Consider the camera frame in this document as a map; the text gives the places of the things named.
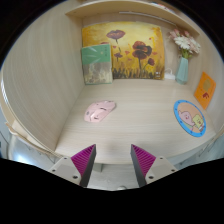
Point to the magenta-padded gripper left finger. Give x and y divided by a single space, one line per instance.
75 168

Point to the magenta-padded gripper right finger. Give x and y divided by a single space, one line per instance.
150 167

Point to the pink computer mouse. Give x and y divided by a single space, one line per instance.
98 111

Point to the round blue-rimmed cartoon mouse pad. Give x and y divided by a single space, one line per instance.
187 117

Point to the white power strip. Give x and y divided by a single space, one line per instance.
169 76

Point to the orange covered book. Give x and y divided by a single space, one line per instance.
204 90

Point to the pale teal faceted vase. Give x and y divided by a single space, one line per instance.
182 71

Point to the green covered book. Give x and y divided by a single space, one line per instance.
96 63

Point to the white and pink flower bouquet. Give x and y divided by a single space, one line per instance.
184 42

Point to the yellow poppy flower painting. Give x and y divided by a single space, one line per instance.
133 36

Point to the white light bar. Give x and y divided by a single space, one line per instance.
146 15

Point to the wooden shelf with ornaments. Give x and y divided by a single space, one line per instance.
110 8

